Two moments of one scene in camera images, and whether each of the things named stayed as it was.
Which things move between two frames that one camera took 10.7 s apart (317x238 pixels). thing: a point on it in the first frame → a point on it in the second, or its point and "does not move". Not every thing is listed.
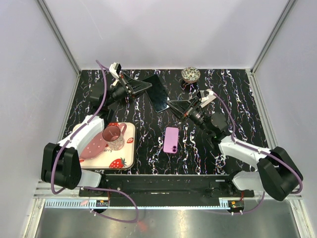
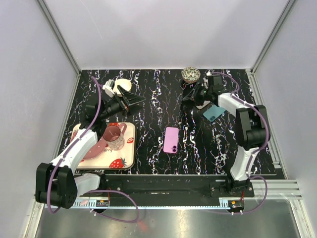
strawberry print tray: x=125 y=158 does not move
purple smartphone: x=171 y=140 does not move
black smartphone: x=157 y=93 → x=213 y=112
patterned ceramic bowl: x=190 y=74 does not move
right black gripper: x=181 y=107 → x=197 y=100
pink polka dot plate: x=93 y=147 does not move
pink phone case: x=207 y=101 does not move
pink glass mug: x=114 y=136 does not move
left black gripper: x=133 y=86 → x=128 y=99
